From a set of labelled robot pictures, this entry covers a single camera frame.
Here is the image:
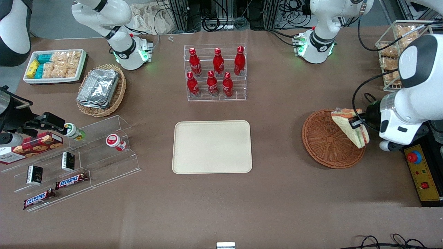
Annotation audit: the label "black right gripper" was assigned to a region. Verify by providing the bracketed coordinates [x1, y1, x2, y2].
[0, 86, 69, 136]

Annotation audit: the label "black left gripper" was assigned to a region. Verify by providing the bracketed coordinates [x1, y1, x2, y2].
[349, 99, 382, 132]

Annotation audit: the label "triangle sandwich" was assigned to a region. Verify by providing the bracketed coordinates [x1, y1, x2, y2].
[331, 108, 370, 149]

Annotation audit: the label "round brown wicker basket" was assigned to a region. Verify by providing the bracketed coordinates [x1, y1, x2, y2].
[302, 109, 366, 169]

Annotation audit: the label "white snack tray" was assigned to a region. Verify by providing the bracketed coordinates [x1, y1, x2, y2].
[23, 49, 87, 85]

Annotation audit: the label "oval light wicker basket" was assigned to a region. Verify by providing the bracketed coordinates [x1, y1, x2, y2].
[76, 64, 127, 118]

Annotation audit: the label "cream plastic tray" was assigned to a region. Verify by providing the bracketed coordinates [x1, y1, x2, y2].
[172, 120, 253, 174]

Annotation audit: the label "red cookie box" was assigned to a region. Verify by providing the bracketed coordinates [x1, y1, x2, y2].
[0, 132, 64, 165]

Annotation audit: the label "green capped small bottle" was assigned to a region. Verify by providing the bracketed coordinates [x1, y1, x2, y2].
[64, 123, 86, 141]

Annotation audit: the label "small black box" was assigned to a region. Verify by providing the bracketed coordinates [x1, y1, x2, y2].
[61, 151, 76, 173]
[26, 165, 44, 185]

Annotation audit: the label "yellow snack pack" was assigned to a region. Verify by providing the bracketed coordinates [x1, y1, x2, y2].
[26, 59, 40, 79]

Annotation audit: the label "Snickers chocolate bar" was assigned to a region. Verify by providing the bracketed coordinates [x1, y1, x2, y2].
[23, 188, 56, 211]
[55, 172, 89, 190]

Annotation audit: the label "stacked aluminium foil containers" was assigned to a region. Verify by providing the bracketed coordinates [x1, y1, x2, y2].
[77, 68, 120, 110]

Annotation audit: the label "red white small bottle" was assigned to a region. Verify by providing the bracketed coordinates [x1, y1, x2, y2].
[106, 133, 127, 152]

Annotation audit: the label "clear acrylic step display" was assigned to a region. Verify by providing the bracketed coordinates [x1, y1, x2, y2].
[0, 115, 142, 212]

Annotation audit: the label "black control box yellow panel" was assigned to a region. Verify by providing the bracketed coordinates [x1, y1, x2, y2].
[403, 130, 443, 208]

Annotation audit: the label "clear acrylic bottle rack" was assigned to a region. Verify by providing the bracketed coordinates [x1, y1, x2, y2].
[183, 44, 247, 102]

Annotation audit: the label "red cola bottle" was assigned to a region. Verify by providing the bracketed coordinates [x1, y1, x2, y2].
[222, 72, 234, 98]
[234, 46, 246, 77]
[189, 47, 202, 77]
[213, 47, 225, 77]
[187, 71, 200, 98]
[207, 70, 219, 98]

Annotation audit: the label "beige crumpled cloth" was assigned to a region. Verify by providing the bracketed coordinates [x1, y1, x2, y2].
[129, 3, 174, 35]

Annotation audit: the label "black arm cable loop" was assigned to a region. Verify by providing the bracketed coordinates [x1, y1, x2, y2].
[352, 68, 409, 132]

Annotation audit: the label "black overhead arm cable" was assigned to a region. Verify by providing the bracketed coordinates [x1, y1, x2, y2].
[357, 16, 443, 52]

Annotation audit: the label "white wire rack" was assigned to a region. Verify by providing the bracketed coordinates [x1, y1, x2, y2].
[375, 20, 435, 92]

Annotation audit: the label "black base cable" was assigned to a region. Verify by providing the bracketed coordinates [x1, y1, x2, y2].
[266, 29, 302, 48]

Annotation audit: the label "black floor cable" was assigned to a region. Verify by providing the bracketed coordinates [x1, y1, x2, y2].
[346, 233, 443, 249]

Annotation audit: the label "black coiled cable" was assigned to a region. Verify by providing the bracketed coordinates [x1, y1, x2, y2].
[202, 15, 221, 32]

